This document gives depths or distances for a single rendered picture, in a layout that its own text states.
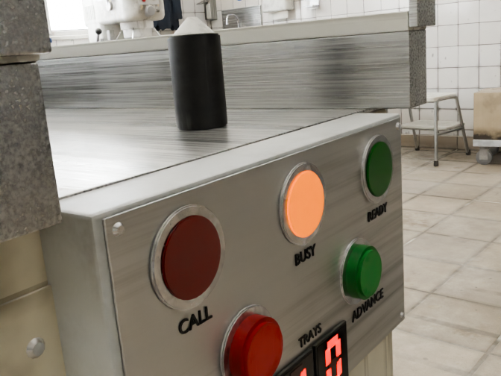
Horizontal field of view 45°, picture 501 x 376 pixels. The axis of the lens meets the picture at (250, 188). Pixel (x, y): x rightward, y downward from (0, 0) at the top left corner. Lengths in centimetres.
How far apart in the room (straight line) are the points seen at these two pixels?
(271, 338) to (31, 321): 10
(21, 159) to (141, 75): 37
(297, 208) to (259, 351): 7
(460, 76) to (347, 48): 429
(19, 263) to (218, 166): 9
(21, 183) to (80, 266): 4
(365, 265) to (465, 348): 155
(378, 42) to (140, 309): 25
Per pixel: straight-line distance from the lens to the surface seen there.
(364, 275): 34
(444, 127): 433
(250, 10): 566
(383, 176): 36
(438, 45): 475
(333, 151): 31
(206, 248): 23
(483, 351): 188
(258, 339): 26
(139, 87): 54
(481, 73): 464
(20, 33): 18
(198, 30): 37
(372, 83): 41
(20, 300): 23
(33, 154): 18
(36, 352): 23
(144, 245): 21
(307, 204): 29
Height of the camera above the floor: 89
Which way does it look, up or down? 13 degrees down
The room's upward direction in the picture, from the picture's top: 5 degrees counter-clockwise
